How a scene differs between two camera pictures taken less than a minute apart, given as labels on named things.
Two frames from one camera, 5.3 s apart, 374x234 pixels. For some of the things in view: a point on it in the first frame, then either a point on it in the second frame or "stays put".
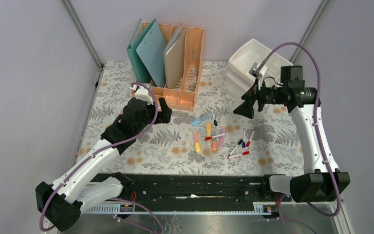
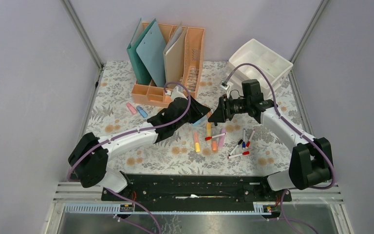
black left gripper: [163, 116] → [199, 110]
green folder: [140, 73] stays put
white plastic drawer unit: [254, 60] stays put
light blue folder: [153, 50] stays put
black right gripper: [246, 108] → [219, 115]
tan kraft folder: [173, 57] stays put
